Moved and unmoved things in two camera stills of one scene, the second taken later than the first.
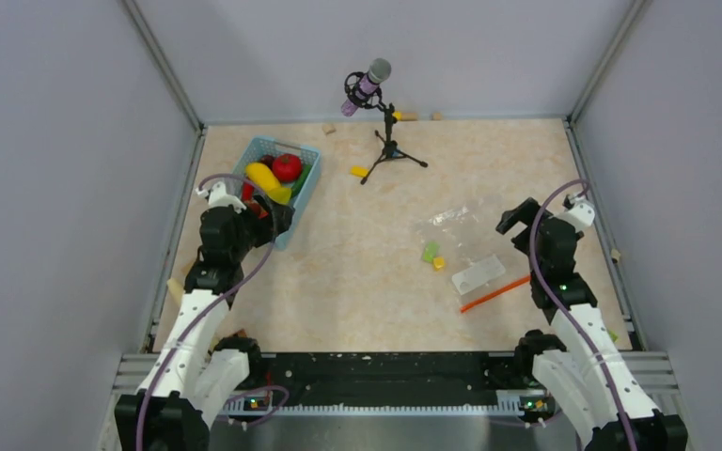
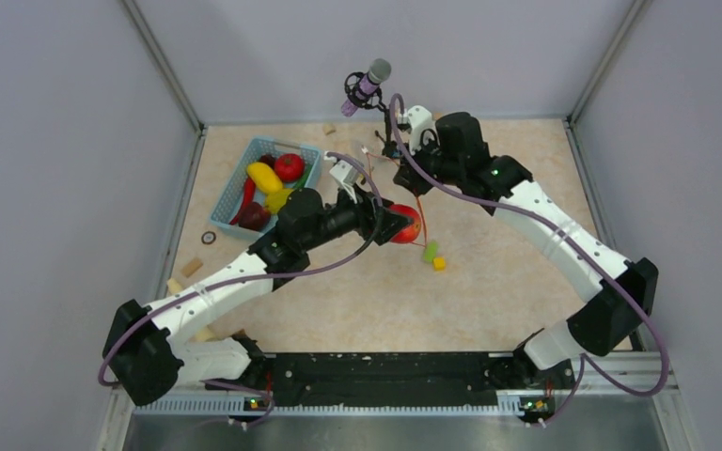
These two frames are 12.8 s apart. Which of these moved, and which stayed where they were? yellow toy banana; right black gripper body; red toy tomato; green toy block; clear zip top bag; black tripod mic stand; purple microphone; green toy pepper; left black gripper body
Moved: clear zip top bag; right black gripper body; left black gripper body
Stayed: purple microphone; green toy pepper; black tripod mic stand; green toy block; red toy tomato; yellow toy banana
